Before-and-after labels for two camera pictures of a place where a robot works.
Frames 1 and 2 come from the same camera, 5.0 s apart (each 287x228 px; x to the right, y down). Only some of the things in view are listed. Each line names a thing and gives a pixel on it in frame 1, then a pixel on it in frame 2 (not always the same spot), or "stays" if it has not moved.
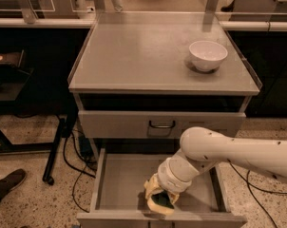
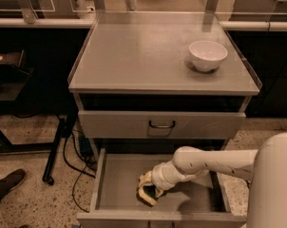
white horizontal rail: (225, 25) stays
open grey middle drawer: (120, 199) stays
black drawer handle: (162, 126) stays
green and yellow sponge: (161, 203) → (147, 194)
